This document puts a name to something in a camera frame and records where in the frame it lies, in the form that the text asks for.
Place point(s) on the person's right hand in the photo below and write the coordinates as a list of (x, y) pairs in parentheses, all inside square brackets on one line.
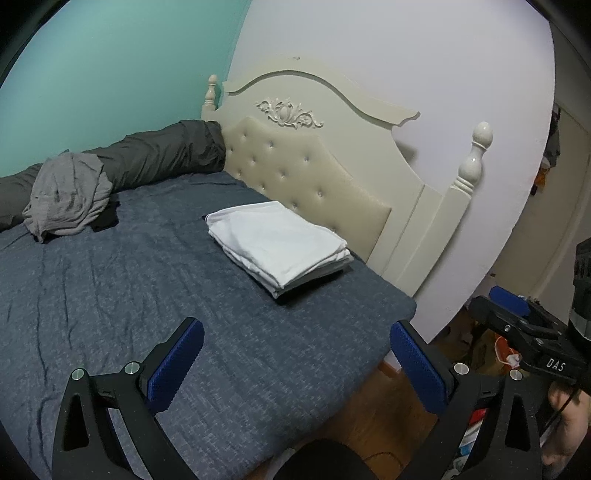
[(568, 435)]

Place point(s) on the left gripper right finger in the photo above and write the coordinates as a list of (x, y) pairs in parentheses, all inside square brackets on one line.
[(508, 443)]

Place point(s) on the dark grey rolled duvet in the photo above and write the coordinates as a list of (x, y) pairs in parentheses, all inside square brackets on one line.
[(142, 158)]

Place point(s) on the light grey crumpled garment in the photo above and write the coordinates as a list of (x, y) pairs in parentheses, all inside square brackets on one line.
[(70, 191)]

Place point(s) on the black garment under grey cloth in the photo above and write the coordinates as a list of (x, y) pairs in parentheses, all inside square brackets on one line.
[(107, 219)]

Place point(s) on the folded white clothes stack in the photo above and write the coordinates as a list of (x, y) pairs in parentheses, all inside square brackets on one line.
[(277, 247)]

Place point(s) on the cream tufted headboard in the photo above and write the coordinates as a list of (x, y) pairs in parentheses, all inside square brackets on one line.
[(303, 134)]

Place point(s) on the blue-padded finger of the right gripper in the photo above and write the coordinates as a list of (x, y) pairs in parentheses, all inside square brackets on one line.
[(509, 301)]

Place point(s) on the blue patterned bed sheet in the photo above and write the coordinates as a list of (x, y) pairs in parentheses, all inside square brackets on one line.
[(271, 369)]

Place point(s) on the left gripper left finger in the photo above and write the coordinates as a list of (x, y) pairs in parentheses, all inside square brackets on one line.
[(86, 445)]

